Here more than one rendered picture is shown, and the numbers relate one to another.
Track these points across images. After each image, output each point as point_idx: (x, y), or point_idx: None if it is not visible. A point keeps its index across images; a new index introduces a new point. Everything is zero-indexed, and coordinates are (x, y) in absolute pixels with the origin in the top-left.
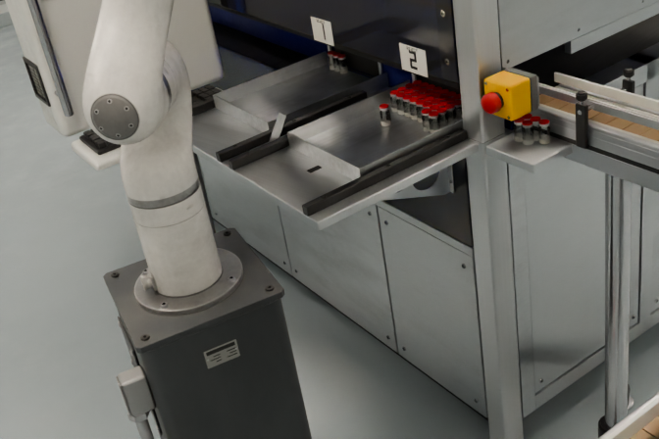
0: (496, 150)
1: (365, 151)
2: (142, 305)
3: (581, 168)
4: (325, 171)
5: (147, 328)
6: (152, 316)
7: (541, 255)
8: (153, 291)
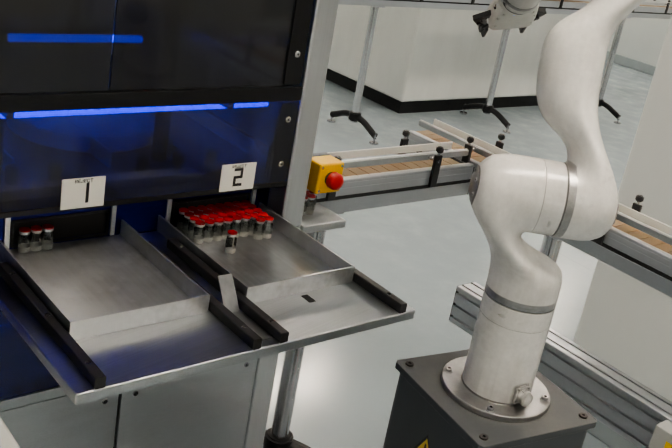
0: (313, 225)
1: (285, 269)
2: (542, 413)
3: None
4: (317, 294)
5: (569, 415)
6: (550, 412)
7: None
8: (520, 405)
